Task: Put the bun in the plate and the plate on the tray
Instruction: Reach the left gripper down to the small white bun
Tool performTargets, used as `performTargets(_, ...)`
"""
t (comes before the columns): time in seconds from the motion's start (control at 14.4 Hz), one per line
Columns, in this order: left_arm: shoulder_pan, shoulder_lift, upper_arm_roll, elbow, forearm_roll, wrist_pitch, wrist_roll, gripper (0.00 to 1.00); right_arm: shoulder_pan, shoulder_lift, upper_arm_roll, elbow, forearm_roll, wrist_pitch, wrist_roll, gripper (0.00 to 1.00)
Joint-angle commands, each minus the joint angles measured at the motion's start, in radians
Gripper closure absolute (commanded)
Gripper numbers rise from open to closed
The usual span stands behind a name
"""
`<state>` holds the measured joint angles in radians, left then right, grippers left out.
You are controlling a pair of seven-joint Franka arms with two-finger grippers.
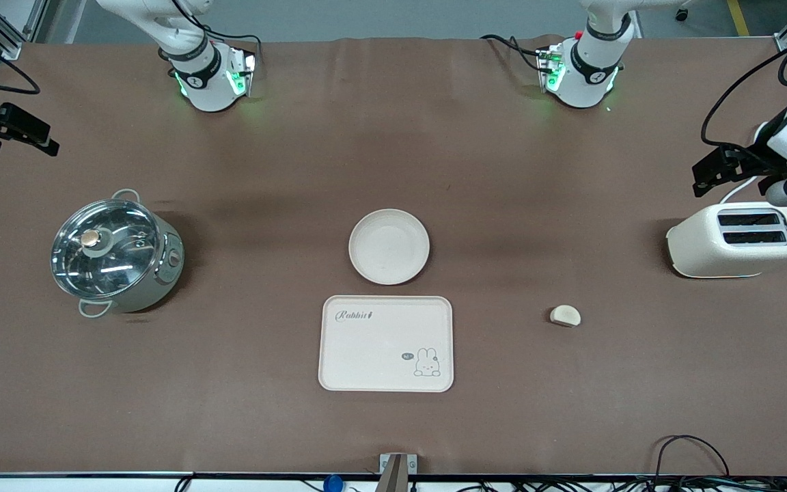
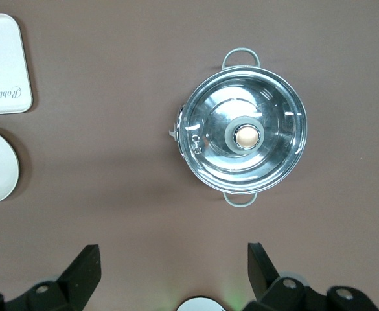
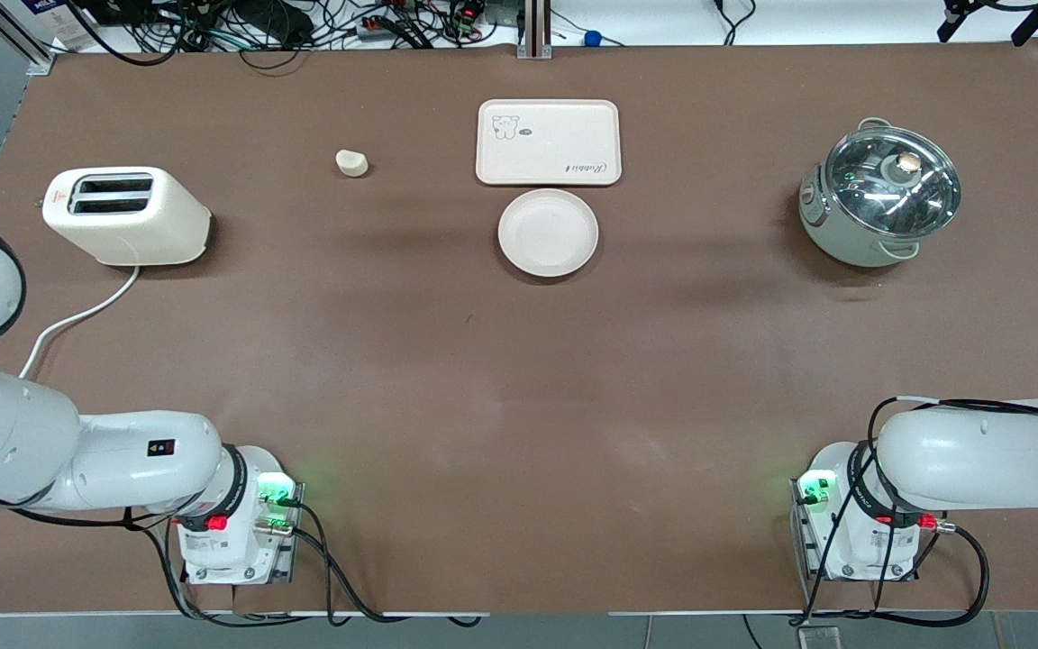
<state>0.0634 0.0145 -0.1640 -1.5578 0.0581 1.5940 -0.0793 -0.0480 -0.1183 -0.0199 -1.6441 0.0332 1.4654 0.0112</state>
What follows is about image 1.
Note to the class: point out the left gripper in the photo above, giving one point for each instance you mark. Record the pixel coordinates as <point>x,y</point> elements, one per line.
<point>751,161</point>

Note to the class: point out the pale steamed bun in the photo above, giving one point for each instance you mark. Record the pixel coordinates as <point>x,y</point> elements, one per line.
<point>564,316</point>

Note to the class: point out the round cream plate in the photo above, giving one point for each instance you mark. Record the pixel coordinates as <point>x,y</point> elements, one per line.
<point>389,246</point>

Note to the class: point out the arm base connector block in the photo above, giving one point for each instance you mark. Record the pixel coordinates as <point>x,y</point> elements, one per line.
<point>243,72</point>
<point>550,68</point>

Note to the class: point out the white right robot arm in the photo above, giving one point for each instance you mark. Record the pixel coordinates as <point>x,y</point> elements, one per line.
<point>195,61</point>

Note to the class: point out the cream rabbit print tray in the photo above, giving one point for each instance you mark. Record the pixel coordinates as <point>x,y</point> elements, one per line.
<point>380,345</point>

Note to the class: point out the cream two-slot toaster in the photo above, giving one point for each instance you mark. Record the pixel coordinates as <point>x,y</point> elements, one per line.
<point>714,246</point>

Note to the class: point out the glass pot lid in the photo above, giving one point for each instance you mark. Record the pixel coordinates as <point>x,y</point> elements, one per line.
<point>106,253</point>

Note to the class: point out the black chair caster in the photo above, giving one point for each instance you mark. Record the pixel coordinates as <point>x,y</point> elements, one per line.
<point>682,14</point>

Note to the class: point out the silver electric cooking pot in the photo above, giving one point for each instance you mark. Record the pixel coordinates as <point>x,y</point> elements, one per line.
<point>161,280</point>

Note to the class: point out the brown table mat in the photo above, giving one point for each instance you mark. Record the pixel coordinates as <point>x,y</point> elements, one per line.
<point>393,150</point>

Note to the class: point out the blue round cap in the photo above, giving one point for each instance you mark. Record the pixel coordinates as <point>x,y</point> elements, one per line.
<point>333,484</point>

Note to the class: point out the grey metal camera bracket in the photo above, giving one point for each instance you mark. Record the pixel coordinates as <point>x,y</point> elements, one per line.
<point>397,471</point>

